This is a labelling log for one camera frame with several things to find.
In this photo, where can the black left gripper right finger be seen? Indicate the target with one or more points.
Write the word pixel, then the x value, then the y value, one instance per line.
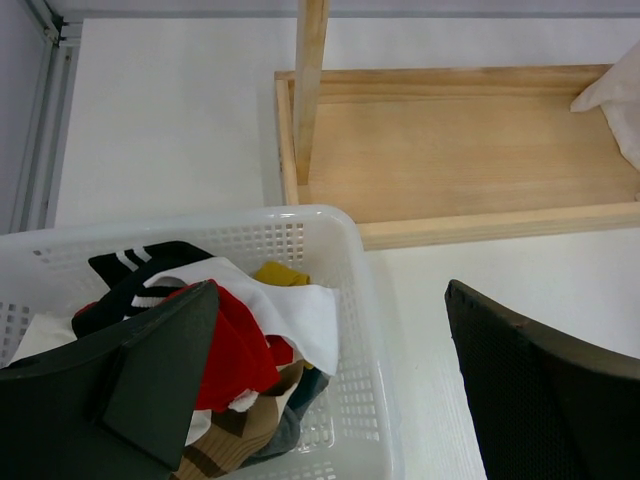
pixel 544 404

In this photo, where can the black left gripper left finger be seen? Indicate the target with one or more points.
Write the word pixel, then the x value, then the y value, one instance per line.
pixel 116 404

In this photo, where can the white ankle sock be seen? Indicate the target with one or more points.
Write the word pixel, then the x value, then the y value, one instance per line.
pixel 45 332

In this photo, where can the dark green christmas sock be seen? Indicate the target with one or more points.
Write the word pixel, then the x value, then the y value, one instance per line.
pixel 312 383

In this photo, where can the brown striped sock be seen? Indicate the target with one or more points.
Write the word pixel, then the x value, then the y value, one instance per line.
pixel 233 437

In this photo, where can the black white striped sock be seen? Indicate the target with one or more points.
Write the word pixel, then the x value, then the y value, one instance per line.
pixel 125 273

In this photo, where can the white plastic laundry basket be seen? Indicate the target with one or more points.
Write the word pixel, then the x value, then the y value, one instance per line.
pixel 349 431

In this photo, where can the yellow sock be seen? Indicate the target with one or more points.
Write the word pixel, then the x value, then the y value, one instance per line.
pixel 276 274

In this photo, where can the wooden clothes rack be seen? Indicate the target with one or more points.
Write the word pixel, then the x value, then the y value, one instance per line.
pixel 420 157

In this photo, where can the white undershirt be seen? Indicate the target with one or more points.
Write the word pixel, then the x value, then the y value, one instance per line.
pixel 616 93

